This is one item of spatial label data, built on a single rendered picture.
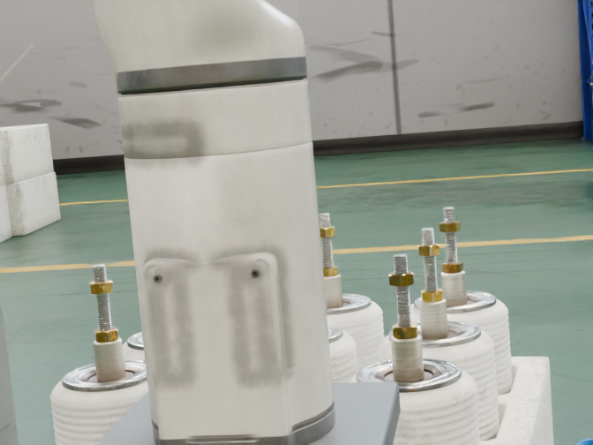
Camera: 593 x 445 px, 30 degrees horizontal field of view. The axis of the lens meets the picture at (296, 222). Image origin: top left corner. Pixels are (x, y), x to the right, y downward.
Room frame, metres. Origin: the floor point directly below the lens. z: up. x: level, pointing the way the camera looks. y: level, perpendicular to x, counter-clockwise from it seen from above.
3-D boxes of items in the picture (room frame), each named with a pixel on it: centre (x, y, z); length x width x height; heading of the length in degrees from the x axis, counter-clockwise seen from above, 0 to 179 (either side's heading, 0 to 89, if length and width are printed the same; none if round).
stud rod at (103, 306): (0.84, 0.15, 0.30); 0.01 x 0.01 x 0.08
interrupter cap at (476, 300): (1.00, -0.14, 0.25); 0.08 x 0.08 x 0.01
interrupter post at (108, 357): (0.84, 0.15, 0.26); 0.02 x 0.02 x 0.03
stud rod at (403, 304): (0.77, -0.07, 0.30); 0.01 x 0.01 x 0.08
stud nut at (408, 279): (0.77, -0.07, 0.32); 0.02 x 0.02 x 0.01; 19
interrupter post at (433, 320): (0.88, -0.11, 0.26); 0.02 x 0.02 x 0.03
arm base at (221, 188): (0.54, 0.03, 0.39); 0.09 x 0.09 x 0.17; 80
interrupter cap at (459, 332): (0.88, -0.11, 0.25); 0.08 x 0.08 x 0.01
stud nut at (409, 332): (0.77, -0.07, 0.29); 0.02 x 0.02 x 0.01; 19
